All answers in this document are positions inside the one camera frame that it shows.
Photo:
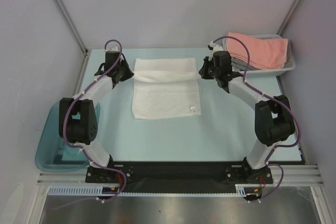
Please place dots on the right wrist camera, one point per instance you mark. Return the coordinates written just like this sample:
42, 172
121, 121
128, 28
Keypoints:
213, 47

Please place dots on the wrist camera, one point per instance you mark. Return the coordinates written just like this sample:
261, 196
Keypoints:
113, 49
213, 47

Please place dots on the aluminium corner post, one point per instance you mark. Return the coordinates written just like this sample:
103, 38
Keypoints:
289, 16
70, 24

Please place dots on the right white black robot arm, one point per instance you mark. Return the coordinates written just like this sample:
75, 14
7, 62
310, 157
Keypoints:
273, 123

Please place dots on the left aluminium corner post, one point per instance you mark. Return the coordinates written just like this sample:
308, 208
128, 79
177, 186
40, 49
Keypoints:
70, 24

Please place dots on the aluminium frame rail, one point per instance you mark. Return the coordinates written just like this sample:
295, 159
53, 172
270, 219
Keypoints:
294, 175

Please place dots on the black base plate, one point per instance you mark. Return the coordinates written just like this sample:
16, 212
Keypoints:
176, 173

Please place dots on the right aluminium corner post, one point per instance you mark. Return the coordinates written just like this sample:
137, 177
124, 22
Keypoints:
289, 16

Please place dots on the white towel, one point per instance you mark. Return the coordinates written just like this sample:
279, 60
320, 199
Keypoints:
165, 88

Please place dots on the pink striped towel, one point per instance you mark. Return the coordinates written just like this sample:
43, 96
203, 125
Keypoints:
257, 49

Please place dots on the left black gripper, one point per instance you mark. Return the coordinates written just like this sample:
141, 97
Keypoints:
129, 73

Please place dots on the teal plastic tray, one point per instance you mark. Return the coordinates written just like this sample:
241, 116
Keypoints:
53, 155

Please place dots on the slotted cable duct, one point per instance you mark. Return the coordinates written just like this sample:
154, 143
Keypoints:
109, 191

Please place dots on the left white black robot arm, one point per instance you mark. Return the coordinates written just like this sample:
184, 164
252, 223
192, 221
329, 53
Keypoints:
78, 123

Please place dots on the white perforated plastic basket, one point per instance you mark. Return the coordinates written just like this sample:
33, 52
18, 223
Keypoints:
262, 70

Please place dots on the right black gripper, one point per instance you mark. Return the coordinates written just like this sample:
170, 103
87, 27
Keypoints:
206, 67

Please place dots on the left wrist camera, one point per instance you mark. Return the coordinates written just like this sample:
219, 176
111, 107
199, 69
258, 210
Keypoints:
113, 49

